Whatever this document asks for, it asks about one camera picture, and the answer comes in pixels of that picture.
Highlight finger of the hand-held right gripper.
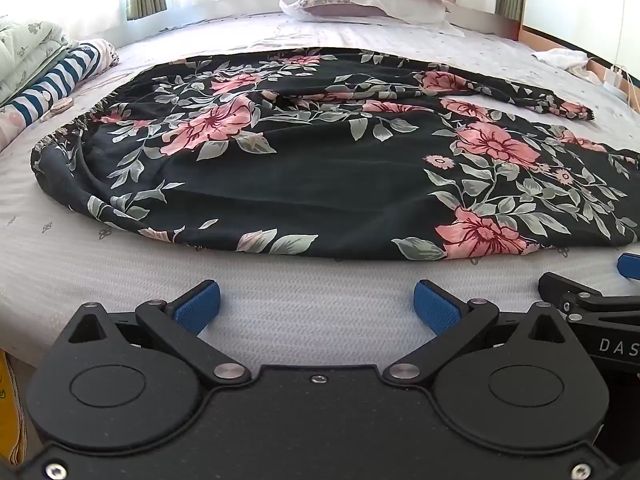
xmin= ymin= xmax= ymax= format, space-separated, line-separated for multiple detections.
xmin=537 ymin=272 xmax=640 ymax=322
xmin=617 ymin=252 xmax=640 ymax=281

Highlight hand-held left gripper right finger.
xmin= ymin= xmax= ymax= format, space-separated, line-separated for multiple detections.
xmin=382 ymin=279 xmax=572 ymax=387

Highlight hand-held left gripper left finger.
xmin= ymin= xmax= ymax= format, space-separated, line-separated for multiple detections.
xmin=65 ymin=279 xmax=252 ymax=389

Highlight black floral pants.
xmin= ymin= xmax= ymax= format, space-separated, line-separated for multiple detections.
xmin=30 ymin=47 xmax=640 ymax=262

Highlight bed with grey sheet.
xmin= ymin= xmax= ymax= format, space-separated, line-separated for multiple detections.
xmin=0 ymin=7 xmax=640 ymax=367

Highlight yellow mat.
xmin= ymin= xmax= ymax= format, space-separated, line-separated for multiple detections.
xmin=0 ymin=350 xmax=27 ymax=467

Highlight crumpled white cloth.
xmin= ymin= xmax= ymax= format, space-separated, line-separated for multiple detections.
xmin=532 ymin=48 xmax=592 ymax=75

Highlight blue white striped bolster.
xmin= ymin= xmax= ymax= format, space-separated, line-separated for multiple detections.
xmin=0 ymin=38 xmax=121 ymax=153

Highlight pale green floral quilt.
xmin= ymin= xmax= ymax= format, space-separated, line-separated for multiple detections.
xmin=0 ymin=14 xmax=72 ymax=109

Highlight white charger with cable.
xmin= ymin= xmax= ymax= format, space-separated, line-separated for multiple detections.
xmin=602 ymin=64 xmax=635 ymax=98

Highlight wooden bed frame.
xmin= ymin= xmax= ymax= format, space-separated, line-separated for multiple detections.
xmin=519 ymin=24 xmax=640 ymax=103

